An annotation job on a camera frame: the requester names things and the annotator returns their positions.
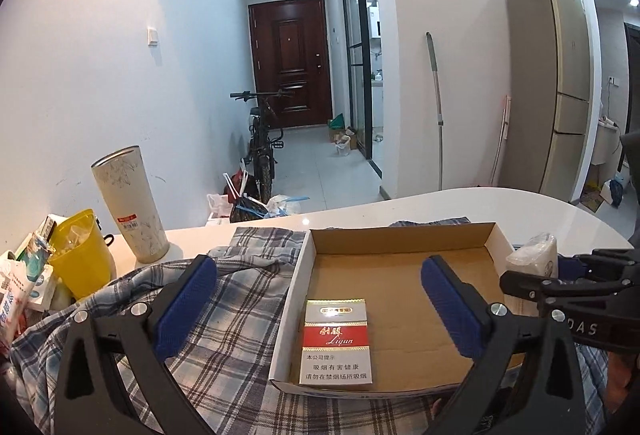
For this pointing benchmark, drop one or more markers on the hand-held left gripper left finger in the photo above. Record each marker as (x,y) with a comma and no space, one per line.
(187,300)

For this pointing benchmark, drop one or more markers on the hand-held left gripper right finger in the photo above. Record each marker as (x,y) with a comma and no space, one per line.
(450,305)

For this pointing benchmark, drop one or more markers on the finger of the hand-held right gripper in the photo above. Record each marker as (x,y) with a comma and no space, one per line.
(605,259)
(525,284)

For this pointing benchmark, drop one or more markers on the white tissue pack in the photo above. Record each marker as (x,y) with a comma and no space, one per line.
(535,255)

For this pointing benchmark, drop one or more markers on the shallow cardboard box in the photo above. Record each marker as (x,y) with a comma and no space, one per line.
(400,275)

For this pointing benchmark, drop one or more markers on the red white cigarette pack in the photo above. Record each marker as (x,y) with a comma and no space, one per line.
(336,345)

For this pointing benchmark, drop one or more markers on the blue plaid shirt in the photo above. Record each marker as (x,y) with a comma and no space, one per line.
(235,275)

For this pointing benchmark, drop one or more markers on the blue floor bag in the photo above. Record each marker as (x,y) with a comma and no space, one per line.
(615,192)

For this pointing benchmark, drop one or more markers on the white plastic bag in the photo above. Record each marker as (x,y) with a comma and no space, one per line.
(218,207)

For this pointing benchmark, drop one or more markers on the black trash bag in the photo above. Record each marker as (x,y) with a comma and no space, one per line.
(247,211)

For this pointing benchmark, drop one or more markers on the beige patterned tumbler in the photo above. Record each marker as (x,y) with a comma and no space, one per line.
(132,205)

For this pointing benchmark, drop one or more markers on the red plastic bag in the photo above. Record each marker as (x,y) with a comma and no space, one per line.
(239,185)

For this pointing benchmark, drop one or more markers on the white blue trash bag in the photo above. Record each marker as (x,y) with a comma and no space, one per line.
(282,206)

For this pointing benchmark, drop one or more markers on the white leaning board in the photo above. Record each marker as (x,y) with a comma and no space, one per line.
(502,140)

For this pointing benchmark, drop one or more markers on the small dark pack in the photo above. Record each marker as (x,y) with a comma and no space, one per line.
(46,227)

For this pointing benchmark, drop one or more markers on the black bicycle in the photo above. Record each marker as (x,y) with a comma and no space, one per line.
(262,150)

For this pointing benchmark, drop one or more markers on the packets at left edge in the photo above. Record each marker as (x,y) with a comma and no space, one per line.
(15,300)

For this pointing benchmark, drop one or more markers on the beige refrigerator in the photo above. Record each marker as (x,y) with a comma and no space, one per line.
(545,80)

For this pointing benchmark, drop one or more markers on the green bag and cartons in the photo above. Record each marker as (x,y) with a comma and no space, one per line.
(340,132)

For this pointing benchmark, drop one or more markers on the black framed glass sliding door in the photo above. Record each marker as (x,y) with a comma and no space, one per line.
(360,65)

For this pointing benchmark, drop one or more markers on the dark red entrance door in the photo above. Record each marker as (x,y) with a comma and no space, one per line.
(292,60)

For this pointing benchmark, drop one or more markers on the white light switch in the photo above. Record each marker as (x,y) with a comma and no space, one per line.
(153,36)

